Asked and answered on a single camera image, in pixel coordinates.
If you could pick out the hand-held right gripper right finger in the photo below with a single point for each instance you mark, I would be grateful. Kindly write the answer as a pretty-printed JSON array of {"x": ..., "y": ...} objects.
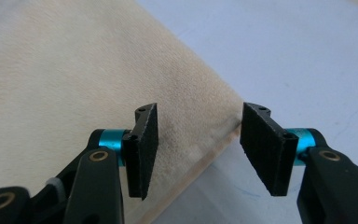
[{"x": 267, "y": 149}]

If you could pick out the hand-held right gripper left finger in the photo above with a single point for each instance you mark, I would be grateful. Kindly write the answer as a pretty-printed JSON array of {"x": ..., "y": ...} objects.
[{"x": 143, "y": 155}]

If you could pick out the cream towel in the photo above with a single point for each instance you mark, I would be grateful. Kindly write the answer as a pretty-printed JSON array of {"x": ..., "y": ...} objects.
[{"x": 74, "y": 77}]

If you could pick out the white grid mat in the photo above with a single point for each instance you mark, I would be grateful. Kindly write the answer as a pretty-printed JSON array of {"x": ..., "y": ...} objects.
[{"x": 292, "y": 62}]

